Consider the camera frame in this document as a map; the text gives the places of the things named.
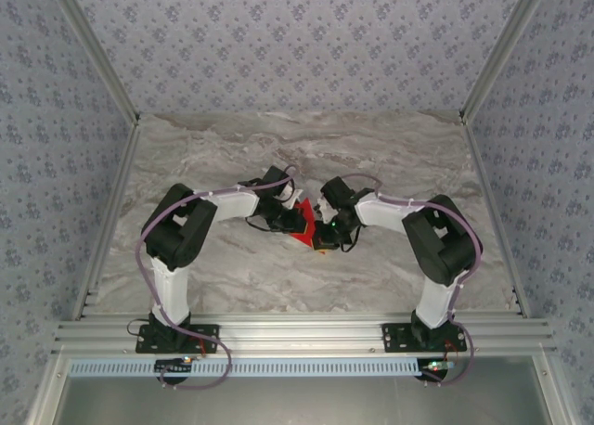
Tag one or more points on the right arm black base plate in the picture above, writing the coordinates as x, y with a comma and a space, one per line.
396, 339

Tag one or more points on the aluminium mounting rail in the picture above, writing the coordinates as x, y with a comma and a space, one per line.
297, 334

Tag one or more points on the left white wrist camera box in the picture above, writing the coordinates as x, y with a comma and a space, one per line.
288, 197

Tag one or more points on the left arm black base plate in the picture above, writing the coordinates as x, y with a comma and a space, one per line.
204, 339

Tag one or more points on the grey metal sheet panel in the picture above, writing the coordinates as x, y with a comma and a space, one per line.
297, 402

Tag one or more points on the aluminium corner post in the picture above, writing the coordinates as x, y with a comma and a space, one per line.
93, 49
506, 49

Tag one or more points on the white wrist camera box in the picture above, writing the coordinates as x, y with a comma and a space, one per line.
288, 197
324, 208

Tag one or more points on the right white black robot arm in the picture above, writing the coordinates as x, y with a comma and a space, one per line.
441, 244

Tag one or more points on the red paper sheet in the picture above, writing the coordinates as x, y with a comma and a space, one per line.
306, 239

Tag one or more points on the aluminium side rail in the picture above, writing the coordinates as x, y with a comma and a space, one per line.
113, 202
492, 202

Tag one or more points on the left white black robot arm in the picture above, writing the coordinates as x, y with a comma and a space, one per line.
176, 235

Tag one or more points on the small adapter circuit board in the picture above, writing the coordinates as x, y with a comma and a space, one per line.
438, 365
174, 365

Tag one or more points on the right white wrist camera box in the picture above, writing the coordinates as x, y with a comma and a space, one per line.
324, 208

